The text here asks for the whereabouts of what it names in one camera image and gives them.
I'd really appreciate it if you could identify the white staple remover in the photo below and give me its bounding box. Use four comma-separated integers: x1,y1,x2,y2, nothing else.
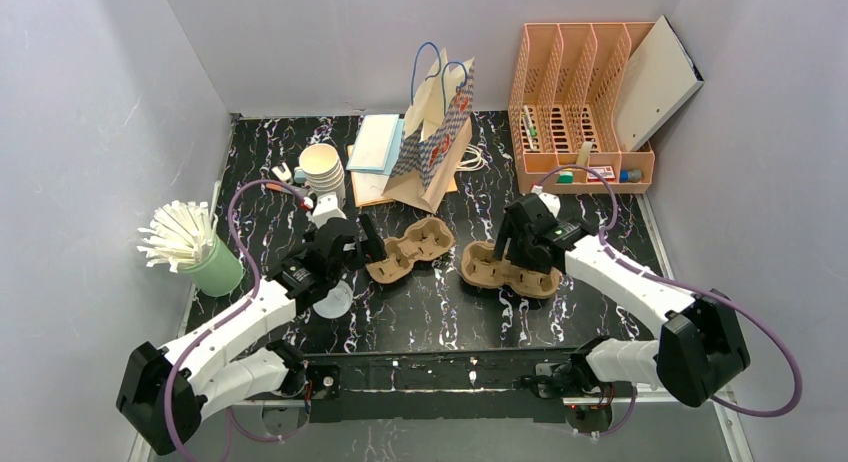
271,163,293,183

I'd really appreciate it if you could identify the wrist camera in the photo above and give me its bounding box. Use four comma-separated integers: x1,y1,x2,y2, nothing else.
531,186,561,218
304,192,347,228

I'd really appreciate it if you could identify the light blue envelope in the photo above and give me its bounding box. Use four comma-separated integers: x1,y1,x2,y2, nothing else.
346,114,404,175

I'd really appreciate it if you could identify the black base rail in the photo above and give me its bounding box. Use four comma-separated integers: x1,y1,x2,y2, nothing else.
241,352,617,424

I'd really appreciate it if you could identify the green cup of straws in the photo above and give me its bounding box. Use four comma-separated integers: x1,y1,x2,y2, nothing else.
136,200,244,297

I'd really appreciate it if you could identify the white board binder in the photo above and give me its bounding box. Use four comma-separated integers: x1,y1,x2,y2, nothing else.
613,15,704,152

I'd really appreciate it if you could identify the red white small box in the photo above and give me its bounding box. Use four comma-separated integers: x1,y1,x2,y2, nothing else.
587,166,617,183

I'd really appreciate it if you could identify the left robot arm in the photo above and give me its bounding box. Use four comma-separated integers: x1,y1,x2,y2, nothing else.
116,214,387,455

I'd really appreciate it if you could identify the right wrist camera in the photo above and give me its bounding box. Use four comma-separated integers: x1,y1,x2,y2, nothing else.
531,186,561,218

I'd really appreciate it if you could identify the clear plastic cup lid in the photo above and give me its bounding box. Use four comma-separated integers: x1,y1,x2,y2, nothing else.
312,281,354,320

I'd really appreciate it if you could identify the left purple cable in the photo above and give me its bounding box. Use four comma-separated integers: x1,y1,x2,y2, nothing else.
164,179,316,462

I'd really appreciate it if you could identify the peach desk file organizer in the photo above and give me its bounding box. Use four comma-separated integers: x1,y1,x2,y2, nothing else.
508,22,655,194

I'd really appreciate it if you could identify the stack of white paper cups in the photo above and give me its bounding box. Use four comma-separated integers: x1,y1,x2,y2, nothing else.
299,143,346,207

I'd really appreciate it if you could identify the green eraser block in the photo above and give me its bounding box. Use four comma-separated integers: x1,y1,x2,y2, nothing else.
556,170,574,184

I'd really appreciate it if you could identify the blue checkered paper bag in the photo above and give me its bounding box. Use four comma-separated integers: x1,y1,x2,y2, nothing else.
383,48,475,213

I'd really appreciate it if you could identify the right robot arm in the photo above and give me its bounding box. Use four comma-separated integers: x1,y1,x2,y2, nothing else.
494,193,751,407

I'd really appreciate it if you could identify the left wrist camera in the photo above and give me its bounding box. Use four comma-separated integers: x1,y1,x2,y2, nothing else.
304,192,347,228

